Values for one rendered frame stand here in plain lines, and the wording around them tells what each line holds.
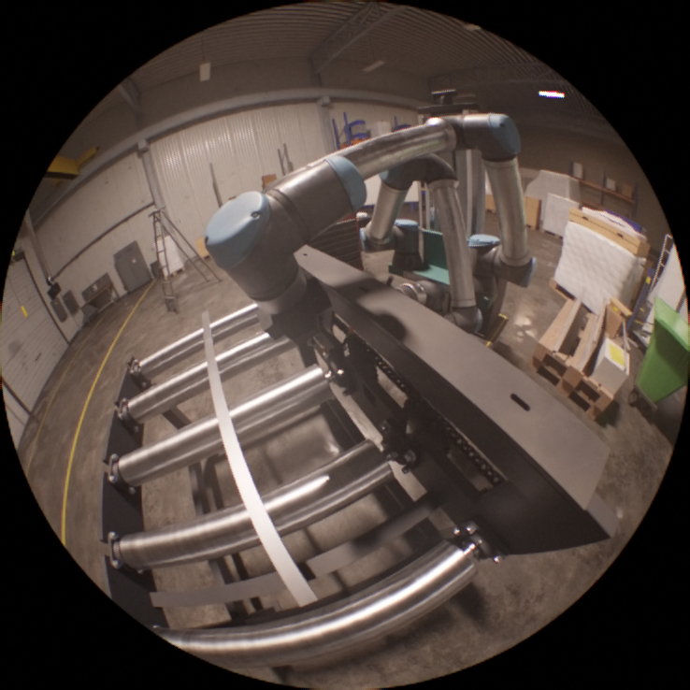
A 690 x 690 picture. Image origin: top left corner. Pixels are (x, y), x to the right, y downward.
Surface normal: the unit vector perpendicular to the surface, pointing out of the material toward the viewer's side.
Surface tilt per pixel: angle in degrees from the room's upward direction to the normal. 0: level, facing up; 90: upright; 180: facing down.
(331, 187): 77
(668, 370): 101
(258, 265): 116
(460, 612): 0
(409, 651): 0
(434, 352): 0
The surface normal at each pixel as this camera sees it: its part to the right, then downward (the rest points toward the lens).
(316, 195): 0.37, 0.26
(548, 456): -0.15, -0.75
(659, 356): -0.88, 0.47
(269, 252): 0.68, 0.59
